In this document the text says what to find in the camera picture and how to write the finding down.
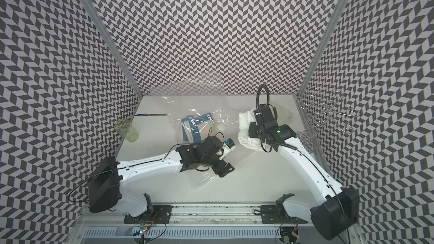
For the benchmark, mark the white towel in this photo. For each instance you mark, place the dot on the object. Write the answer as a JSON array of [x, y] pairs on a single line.
[[244, 120]]

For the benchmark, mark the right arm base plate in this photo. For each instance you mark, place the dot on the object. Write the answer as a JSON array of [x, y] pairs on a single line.
[[273, 214]]

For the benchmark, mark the blue and cream towel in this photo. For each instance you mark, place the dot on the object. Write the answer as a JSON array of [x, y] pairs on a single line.
[[195, 128]]

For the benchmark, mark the aluminium frame rail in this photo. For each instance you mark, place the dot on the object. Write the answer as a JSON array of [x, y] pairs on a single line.
[[185, 214]]

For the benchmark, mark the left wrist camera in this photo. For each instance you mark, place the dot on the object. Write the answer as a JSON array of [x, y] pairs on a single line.
[[227, 147]]

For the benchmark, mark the white vacuum bag valve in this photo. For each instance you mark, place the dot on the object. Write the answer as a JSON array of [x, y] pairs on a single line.
[[221, 127]]

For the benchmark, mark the pale green folded cloth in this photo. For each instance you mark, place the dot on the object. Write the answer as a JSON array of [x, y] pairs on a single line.
[[284, 115]]

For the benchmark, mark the clear plastic vacuum bag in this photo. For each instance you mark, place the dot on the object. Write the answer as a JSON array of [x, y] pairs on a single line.
[[185, 98]]

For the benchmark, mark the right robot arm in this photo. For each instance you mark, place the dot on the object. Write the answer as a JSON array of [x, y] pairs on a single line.
[[333, 208]]

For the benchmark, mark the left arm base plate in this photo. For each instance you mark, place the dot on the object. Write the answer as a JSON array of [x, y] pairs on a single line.
[[159, 213]]

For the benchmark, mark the purple toothbrush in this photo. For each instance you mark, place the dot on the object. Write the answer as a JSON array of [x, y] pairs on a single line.
[[147, 114]]

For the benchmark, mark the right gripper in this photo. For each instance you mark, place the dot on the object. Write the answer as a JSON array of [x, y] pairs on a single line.
[[252, 128]]

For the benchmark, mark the green plastic cup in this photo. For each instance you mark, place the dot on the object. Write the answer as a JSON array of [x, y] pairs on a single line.
[[125, 128]]

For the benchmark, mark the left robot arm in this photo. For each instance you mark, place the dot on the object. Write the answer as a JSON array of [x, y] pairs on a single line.
[[108, 183]]

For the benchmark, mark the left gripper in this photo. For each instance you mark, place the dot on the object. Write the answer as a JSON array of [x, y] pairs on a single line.
[[225, 170]]

